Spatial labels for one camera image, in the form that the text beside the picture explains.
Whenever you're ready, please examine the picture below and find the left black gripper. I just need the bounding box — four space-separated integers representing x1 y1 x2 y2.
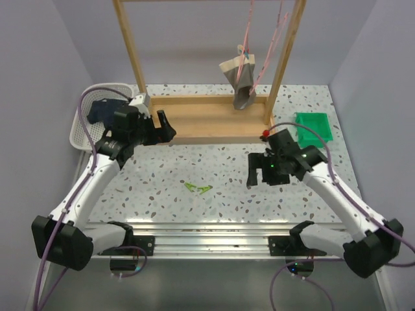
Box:
130 109 176 146

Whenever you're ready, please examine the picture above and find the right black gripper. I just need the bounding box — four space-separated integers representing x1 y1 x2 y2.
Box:
247 152 291 186

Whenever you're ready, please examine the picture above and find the green clothespin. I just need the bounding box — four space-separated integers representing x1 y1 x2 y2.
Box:
184 183 197 192
197 185 212 194

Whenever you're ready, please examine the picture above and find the navy blue underwear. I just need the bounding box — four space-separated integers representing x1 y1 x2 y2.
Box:
87 98 129 128

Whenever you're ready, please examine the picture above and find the pink wire hanger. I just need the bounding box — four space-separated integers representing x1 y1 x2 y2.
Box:
249 0 289 95

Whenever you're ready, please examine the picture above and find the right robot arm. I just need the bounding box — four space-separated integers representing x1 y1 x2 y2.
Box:
246 130 403 278

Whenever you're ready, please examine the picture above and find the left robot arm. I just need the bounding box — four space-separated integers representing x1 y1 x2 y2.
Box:
31 104 176 271

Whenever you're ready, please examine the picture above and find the grey beige underwear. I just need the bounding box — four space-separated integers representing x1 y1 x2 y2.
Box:
219 54 256 110

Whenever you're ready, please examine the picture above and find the pink hanger on rack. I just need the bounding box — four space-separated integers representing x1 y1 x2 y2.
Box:
236 0 255 82

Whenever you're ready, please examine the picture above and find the wooden clothes rack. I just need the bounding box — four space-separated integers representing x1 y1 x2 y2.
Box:
112 0 307 146

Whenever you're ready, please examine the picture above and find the green plastic bin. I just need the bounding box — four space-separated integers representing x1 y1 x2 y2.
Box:
295 113 333 148

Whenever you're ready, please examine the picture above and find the white plastic basket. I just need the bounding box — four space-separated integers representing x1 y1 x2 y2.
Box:
69 83 137 153

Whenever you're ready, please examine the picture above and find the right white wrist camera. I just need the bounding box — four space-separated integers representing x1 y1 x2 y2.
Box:
260 130 270 142

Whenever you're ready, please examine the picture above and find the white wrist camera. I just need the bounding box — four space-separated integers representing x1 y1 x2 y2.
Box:
260 130 270 142
129 93 151 119

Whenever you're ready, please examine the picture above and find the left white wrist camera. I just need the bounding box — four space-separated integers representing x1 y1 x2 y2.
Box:
129 93 151 119

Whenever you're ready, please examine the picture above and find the aluminium rail base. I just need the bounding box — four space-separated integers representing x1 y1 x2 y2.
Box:
41 152 386 260

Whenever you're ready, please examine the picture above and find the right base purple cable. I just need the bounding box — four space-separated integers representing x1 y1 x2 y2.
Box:
270 257 344 311

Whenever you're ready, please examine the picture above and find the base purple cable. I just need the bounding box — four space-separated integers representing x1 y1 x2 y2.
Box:
110 246 148 280
270 257 344 311

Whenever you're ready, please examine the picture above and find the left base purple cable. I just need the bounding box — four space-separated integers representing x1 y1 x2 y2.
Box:
110 246 148 280

